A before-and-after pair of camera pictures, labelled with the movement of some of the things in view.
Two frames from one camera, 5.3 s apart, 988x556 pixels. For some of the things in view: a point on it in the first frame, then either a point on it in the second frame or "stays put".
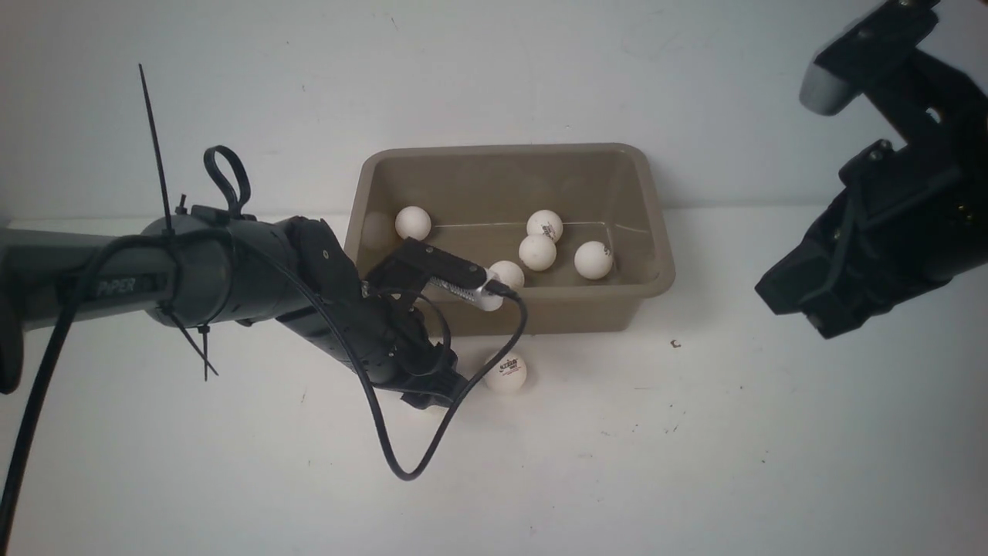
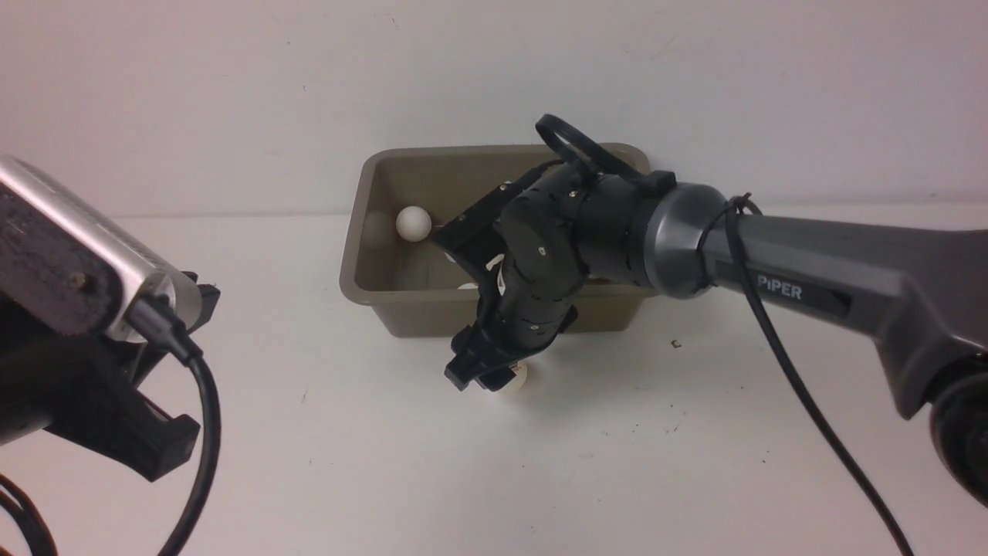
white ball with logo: [508, 375] stays put
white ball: [413, 222] stays put
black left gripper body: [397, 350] to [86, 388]
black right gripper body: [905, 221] to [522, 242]
